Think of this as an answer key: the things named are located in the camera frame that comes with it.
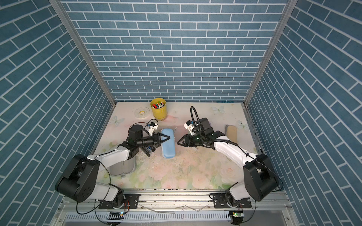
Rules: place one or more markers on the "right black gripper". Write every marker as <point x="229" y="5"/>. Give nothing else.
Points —
<point x="183" y="143"/>

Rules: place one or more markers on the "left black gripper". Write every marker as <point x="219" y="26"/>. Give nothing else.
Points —
<point x="154" y="138"/>

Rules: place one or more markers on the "white sleeve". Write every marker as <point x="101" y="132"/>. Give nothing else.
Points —
<point x="168" y="148"/>

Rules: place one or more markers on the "white sleeve case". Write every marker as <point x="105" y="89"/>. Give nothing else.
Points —
<point x="231" y="133"/>

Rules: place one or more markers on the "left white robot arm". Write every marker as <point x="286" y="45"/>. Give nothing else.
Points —
<point x="79" y="179"/>

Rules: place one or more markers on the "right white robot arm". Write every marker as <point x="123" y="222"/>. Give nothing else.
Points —
<point x="259" y="178"/>

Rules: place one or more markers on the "yellow pen cup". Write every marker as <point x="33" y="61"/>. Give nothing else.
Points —
<point x="159" y="109"/>

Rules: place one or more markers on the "clear tape roll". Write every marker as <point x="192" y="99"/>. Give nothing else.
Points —
<point x="142" y="112"/>

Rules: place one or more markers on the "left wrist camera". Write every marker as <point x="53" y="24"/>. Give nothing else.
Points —
<point x="152" y="127"/>

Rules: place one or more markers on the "aluminium front rail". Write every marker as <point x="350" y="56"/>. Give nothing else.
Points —
<point x="162" y="200"/>

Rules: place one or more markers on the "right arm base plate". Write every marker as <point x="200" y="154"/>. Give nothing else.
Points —
<point x="225" y="200"/>

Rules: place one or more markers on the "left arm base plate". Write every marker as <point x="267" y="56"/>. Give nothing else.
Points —
<point x="122" y="202"/>

